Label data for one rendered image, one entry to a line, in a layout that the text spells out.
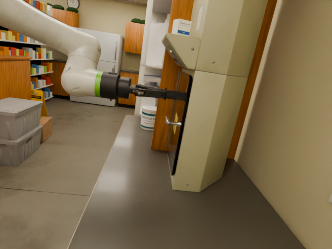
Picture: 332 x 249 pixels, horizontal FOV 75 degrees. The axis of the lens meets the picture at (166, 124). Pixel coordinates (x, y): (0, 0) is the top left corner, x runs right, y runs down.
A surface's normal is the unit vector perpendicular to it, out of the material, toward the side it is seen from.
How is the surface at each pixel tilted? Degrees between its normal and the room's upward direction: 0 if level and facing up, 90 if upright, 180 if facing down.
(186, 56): 90
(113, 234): 0
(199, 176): 90
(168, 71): 90
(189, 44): 90
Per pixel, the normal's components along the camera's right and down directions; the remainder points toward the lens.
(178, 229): 0.15, -0.95
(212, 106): 0.06, 0.30
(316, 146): -0.99, -0.13
